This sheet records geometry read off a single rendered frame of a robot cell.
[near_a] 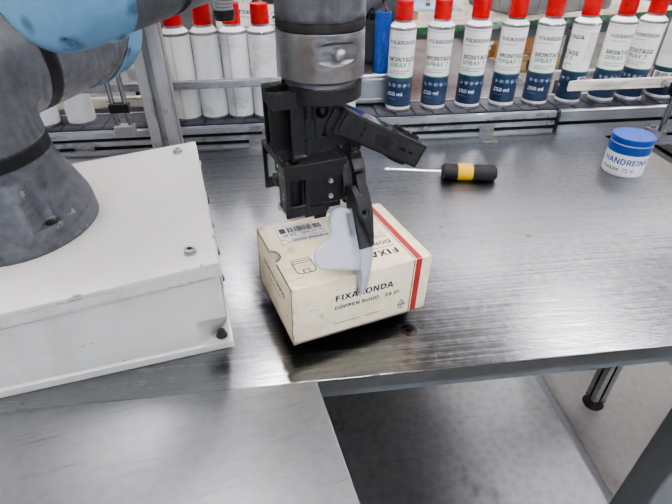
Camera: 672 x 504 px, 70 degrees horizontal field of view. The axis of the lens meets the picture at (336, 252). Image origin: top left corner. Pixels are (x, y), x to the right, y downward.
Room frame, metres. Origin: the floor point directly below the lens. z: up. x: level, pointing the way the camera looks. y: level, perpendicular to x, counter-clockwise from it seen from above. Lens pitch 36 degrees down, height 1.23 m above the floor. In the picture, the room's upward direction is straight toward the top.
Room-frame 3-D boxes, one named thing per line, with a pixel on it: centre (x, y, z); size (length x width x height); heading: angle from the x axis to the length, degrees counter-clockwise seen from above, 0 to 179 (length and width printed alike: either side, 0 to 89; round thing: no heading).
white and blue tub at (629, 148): (0.81, -0.53, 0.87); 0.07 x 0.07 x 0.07
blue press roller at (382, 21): (1.04, -0.09, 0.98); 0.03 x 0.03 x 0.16
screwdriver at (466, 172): (0.78, -0.18, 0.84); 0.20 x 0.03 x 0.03; 85
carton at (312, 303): (0.44, -0.01, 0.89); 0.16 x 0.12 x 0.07; 114
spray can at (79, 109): (0.92, 0.50, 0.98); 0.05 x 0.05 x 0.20
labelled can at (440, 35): (1.01, -0.20, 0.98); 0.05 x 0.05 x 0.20
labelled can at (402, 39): (1.00, -0.13, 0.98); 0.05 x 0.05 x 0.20
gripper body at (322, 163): (0.43, 0.02, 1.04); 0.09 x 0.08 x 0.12; 114
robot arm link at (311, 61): (0.43, 0.01, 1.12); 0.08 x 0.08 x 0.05
